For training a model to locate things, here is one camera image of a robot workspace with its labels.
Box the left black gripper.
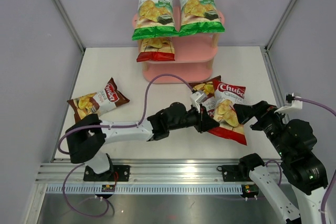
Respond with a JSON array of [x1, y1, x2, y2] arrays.
[[168, 102, 219, 133]]

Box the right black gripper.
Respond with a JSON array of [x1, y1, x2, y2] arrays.
[[234, 100, 290, 158]]

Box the red chips bag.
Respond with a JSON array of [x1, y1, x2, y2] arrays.
[[136, 37, 175, 62], [208, 80, 247, 145]]

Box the brown chips bag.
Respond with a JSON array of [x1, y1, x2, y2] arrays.
[[67, 78, 130, 123], [189, 76, 222, 117]]

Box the green chips bag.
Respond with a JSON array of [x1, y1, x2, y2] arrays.
[[132, 0, 178, 40], [179, 0, 225, 37]]

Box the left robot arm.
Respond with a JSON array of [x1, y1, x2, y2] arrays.
[[65, 102, 219, 181]]

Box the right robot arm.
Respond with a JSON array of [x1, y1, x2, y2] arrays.
[[234, 97, 331, 223]]

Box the pink three-tier shelf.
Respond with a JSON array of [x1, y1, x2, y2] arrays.
[[132, 8, 226, 85]]

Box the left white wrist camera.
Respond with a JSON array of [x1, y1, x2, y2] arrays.
[[190, 90, 207, 112]]

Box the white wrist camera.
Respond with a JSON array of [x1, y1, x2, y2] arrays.
[[275, 93, 303, 114], [190, 90, 207, 112]]

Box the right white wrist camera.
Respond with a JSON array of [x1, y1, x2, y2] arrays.
[[275, 93, 303, 114]]

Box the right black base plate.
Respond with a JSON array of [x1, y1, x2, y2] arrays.
[[217, 165, 251, 182]]

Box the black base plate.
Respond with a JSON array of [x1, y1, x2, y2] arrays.
[[217, 165, 251, 182], [83, 165, 130, 182]]

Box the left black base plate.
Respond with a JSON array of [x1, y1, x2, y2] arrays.
[[83, 165, 130, 182]]

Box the aluminium mounting rail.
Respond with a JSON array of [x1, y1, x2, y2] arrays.
[[35, 162, 320, 185]]

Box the white slotted cable duct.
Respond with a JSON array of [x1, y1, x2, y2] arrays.
[[46, 184, 243, 195]]

